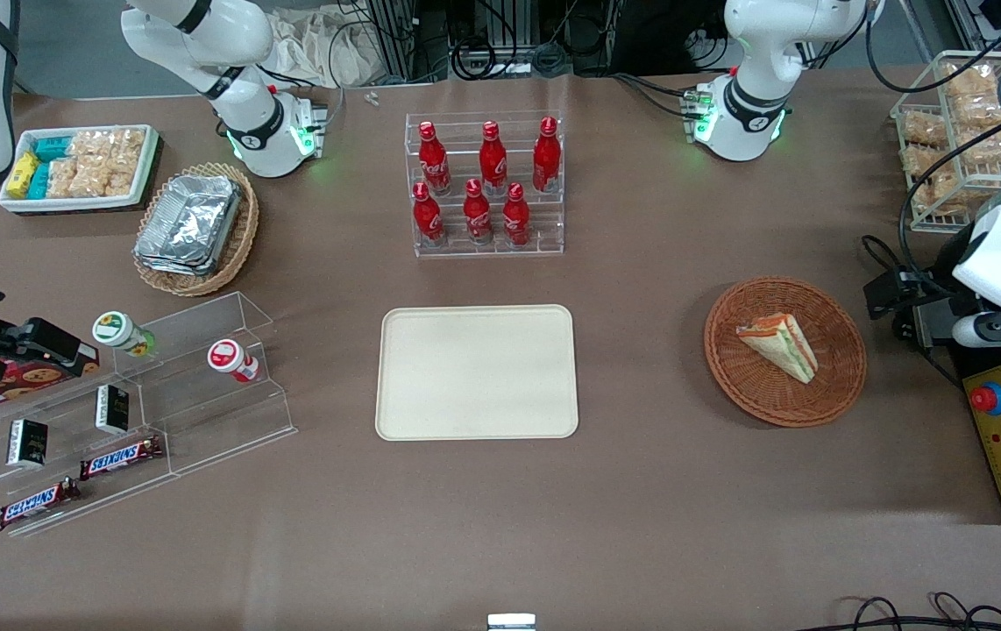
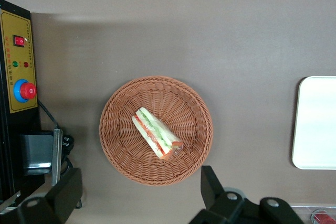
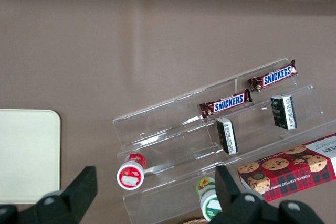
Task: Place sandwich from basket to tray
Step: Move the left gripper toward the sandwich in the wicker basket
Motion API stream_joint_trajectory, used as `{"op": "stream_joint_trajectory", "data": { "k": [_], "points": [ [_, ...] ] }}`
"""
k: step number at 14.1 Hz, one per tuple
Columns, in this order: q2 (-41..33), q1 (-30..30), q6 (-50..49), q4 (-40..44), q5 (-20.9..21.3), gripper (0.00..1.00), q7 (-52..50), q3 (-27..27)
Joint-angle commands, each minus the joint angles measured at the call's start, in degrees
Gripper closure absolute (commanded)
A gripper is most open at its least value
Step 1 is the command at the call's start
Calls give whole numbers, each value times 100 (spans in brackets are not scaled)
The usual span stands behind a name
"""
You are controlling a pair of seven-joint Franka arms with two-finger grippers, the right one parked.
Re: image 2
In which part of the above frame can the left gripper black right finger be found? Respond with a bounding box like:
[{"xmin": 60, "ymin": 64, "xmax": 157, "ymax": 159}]
[{"xmin": 188, "ymin": 165, "xmax": 253, "ymax": 224}]

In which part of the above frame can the black machine power cable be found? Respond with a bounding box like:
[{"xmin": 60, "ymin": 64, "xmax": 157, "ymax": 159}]
[{"xmin": 38, "ymin": 100, "xmax": 75, "ymax": 177}]

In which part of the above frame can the round brown wicker basket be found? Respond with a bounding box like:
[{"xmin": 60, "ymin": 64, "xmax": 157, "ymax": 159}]
[{"xmin": 99, "ymin": 76, "xmax": 214, "ymax": 187}]

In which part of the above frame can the clear acrylic bottle rack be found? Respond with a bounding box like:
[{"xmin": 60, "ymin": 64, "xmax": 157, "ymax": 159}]
[{"xmin": 288, "ymin": 202, "xmax": 336, "ymax": 224}]

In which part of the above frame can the beige plastic tray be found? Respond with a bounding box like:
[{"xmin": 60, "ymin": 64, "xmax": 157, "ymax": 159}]
[{"xmin": 291, "ymin": 76, "xmax": 336, "ymax": 170}]

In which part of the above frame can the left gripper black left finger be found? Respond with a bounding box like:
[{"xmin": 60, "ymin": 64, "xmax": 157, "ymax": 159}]
[{"xmin": 10, "ymin": 167, "xmax": 83, "ymax": 224}]

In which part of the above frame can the red cola bottle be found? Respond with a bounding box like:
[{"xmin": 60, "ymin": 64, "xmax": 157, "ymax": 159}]
[{"xmin": 311, "ymin": 209, "xmax": 336, "ymax": 224}]

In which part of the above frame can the yellow emergency stop box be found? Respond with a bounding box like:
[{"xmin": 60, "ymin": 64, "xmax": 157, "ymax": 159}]
[{"xmin": 0, "ymin": 0, "xmax": 64, "ymax": 209}]

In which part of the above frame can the triangle sandwich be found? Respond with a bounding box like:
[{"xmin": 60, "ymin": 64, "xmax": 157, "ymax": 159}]
[{"xmin": 131, "ymin": 106, "xmax": 184, "ymax": 161}]

